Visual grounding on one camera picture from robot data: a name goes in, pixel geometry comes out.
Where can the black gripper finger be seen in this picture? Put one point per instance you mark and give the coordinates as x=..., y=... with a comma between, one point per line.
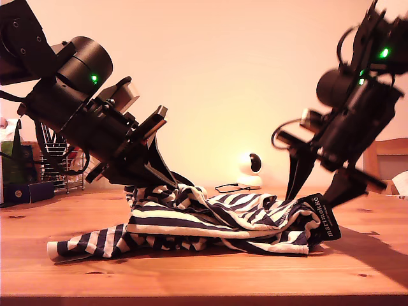
x=161, y=165
x=344, y=189
x=137, y=177
x=298, y=172

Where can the white tissue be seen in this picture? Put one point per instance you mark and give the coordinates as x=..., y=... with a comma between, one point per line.
x=401, y=183

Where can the green carton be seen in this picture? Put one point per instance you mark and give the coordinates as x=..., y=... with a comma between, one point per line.
x=16, y=165

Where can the white dome security camera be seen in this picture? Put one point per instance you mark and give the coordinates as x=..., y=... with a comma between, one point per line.
x=252, y=165

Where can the wooden chair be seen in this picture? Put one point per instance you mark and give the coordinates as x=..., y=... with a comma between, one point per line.
x=382, y=150

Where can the dark blue box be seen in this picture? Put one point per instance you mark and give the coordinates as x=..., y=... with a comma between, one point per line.
x=39, y=191

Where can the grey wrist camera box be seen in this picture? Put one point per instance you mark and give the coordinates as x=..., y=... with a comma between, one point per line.
x=127, y=95
x=310, y=118

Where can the navy white striped t-shirt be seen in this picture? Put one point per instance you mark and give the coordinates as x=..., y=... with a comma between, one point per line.
x=207, y=220

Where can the brown wooden block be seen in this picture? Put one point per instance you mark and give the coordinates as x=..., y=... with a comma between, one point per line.
x=32, y=150

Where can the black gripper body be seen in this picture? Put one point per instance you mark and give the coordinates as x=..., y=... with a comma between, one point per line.
x=111, y=137

